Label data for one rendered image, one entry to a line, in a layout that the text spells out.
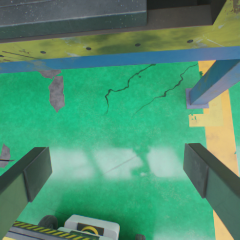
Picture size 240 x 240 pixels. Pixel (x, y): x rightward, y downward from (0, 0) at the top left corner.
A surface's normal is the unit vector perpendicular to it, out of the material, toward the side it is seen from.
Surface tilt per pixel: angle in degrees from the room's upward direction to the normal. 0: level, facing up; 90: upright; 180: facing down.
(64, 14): 0
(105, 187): 0
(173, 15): 0
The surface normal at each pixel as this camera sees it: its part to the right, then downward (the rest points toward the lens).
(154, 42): 0.00, 0.99
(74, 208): -0.13, -0.15
